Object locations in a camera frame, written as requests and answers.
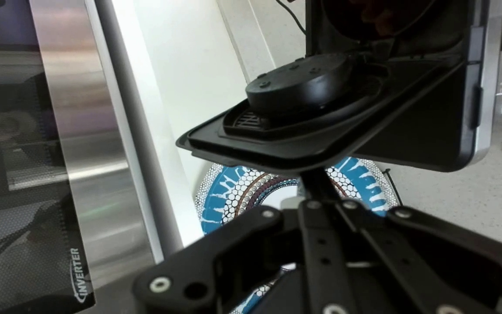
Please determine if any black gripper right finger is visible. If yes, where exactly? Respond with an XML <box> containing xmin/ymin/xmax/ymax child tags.
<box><xmin>319</xmin><ymin>167</ymin><xmax>502</xmax><ymax>314</ymax></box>

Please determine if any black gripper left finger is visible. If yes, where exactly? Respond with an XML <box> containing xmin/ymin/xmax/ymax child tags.
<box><xmin>131</xmin><ymin>167</ymin><xmax>346</xmax><ymax>314</ymax></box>

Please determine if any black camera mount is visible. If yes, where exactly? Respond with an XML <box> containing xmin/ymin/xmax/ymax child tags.
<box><xmin>175</xmin><ymin>51</ymin><xmax>468</xmax><ymax>178</ymax></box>

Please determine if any black steel coffeemaker body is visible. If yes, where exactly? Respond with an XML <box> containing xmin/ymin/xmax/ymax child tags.
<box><xmin>304</xmin><ymin>0</ymin><xmax>502</xmax><ymax>174</ymax></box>

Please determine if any blue white decorative plate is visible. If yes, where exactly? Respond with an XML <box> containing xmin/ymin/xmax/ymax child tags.
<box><xmin>191</xmin><ymin>155</ymin><xmax>403</xmax><ymax>235</ymax></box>

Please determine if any stainless steel microwave oven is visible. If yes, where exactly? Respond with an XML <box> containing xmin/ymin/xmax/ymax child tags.
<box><xmin>0</xmin><ymin>0</ymin><xmax>170</xmax><ymax>314</ymax></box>

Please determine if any black coffeemaker power cable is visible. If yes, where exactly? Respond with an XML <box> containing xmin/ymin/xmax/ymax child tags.
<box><xmin>272</xmin><ymin>0</ymin><xmax>309</xmax><ymax>35</ymax></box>

